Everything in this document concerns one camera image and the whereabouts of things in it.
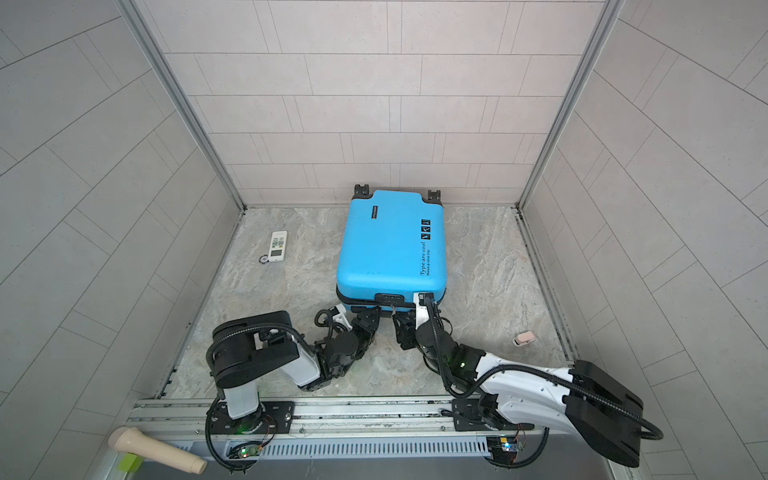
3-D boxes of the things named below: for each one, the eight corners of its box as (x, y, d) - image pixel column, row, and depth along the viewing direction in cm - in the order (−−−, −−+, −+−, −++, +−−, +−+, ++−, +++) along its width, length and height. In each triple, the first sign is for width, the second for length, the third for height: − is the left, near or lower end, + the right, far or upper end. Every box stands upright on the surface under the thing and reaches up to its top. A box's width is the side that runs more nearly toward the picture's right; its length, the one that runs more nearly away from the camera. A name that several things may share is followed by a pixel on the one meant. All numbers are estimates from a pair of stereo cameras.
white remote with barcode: (270, 262, 102) (267, 258, 100) (273, 235, 110) (271, 231, 108) (284, 260, 103) (282, 256, 101) (287, 233, 110) (285, 230, 109)
